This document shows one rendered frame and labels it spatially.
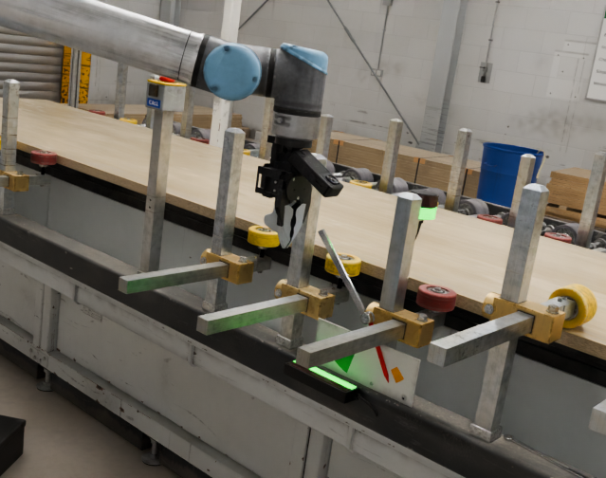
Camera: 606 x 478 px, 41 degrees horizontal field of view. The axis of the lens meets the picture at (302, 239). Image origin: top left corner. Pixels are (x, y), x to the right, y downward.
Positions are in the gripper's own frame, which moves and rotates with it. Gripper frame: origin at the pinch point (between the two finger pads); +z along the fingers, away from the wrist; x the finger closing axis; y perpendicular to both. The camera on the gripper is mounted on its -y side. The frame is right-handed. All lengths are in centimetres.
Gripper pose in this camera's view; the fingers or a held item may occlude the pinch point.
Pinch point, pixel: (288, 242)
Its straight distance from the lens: 155.0
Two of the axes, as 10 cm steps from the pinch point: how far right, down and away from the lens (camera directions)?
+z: -1.3, 9.6, 2.4
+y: -7.6, -2.5, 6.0
